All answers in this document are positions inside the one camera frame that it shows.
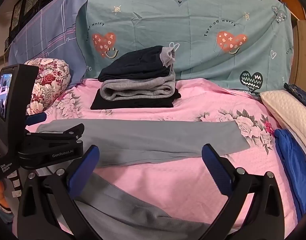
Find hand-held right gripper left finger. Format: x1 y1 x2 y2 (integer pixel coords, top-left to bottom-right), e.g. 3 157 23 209
16 144 100 240

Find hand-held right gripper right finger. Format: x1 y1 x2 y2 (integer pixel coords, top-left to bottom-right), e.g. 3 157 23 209
201 143 286 240

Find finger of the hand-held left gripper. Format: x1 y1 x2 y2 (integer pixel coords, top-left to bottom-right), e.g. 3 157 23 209
25 123 85 147
25 112 47 126

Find folded black pants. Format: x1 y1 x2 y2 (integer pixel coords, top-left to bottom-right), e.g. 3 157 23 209
90 87 182 110

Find folded light grey pants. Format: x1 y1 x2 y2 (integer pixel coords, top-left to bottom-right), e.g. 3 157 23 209
100 71 177 102

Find folded dark navy pants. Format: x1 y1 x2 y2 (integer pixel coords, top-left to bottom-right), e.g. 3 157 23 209
98 45 176 83

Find red floral pillow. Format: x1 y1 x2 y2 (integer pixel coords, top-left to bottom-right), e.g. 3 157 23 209
25 58 70 116

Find pink floral bed sheet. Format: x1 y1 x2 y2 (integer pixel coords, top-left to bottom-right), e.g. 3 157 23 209
11 78 299 240

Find blue plaid pillow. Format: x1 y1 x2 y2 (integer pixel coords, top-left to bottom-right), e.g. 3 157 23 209
8 0 91 87

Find bright blue cloth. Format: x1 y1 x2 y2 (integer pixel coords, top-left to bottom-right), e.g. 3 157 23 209
274 128 306 223

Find cream quilted pillow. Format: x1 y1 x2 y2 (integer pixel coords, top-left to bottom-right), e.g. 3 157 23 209
259 90 306 157

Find dark denim cloth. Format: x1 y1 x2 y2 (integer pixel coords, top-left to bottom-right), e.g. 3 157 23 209
283 82 306 103

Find teal heart-print blanket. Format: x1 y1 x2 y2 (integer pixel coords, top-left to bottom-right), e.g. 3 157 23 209
75 0 294 93

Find wooden bed frame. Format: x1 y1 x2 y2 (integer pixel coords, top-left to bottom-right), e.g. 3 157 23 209
270 0 306 96

